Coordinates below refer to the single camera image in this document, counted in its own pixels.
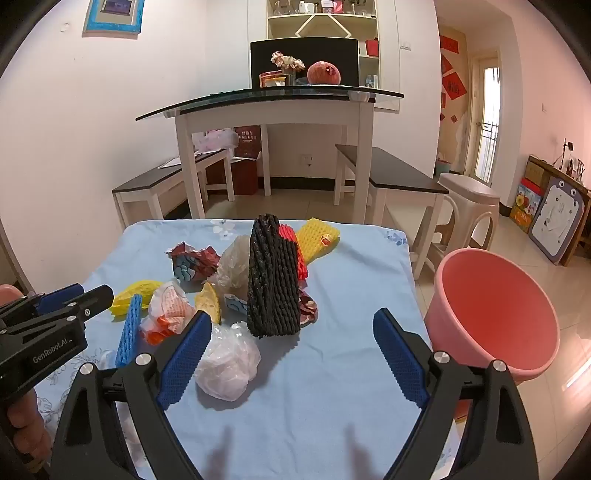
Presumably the clear plastic bag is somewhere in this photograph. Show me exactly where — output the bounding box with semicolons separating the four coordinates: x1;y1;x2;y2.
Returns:
208;234;252;303

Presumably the black foam fruit net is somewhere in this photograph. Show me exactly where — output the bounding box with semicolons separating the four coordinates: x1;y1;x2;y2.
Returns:
246;213;302;339

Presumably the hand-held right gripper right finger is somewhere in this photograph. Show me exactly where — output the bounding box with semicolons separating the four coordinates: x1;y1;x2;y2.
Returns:
372;308;541;480

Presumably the white orange plastic bag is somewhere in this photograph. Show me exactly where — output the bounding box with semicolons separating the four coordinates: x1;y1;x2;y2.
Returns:
139;281;197;346

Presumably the dark red gift bag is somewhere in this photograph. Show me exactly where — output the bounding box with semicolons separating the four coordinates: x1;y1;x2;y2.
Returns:
205;124;264;196

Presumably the white shelf cabinet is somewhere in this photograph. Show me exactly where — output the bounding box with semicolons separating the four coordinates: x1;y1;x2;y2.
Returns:
247;0;400;112

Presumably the black desk lamp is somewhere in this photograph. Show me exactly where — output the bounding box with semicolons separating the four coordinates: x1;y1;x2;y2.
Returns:
560;137;579;172

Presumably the pink plastic bucket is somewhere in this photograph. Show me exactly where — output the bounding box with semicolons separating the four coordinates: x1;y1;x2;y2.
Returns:
423;248;561;384

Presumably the person's left hand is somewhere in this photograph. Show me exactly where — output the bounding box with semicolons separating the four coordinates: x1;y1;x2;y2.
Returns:
0;284;52;464

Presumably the light blue floral tablecloth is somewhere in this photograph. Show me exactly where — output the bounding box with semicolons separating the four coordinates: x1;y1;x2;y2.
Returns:
32;218;462;480

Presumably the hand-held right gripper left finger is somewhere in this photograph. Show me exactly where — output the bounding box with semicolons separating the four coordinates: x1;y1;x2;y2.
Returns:
48;310;218;480

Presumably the yellow foam net with sticker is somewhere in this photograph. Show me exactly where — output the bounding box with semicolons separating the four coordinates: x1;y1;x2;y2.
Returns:
295;218;341;265

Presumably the white balcony door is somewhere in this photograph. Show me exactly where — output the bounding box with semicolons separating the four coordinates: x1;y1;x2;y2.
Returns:
464;48;504;178

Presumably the blue framed wall picture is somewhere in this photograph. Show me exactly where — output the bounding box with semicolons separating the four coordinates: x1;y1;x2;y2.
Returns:
82;0;145;37

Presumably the blue foam fruit net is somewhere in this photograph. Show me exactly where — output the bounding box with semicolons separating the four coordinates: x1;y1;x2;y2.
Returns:
115;294;144;368

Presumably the white pink plastic bag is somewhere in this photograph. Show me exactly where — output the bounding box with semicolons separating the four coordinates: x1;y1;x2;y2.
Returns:
191;128;238;155

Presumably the grey kids drawing board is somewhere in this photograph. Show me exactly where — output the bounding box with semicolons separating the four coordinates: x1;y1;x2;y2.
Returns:
527;178;591;266

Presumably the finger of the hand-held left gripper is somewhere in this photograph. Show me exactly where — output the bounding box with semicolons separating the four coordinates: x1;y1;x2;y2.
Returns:
0;285;115;340
38;284;86;311

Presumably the colourful fruit carton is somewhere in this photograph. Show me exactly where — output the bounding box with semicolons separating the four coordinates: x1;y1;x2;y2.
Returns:
509;178;543;234

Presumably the glass top dining table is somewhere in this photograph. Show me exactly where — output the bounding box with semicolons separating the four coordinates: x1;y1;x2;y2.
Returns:
135;87;404;220

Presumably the red foam fruit net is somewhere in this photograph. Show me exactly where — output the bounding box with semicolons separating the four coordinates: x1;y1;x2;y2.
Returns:
277;223;309;281

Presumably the red white wrapper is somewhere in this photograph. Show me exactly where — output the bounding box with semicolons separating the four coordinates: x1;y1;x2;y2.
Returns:
224;288;319;329
165;241;222;283

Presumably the small yellow foam piece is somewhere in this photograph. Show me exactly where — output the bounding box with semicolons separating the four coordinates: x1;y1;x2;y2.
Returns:
195;281;223;324

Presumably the dark top white bench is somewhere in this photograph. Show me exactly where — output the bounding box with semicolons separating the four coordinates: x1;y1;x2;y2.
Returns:
112;148;236;232
335;144;450;280

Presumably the beige plastic stool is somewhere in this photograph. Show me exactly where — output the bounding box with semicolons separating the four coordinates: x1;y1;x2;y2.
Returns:
436;173;502;252

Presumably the yellow sponge piece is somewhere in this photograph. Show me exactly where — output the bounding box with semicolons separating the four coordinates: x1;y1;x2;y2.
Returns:
110;280;164;318

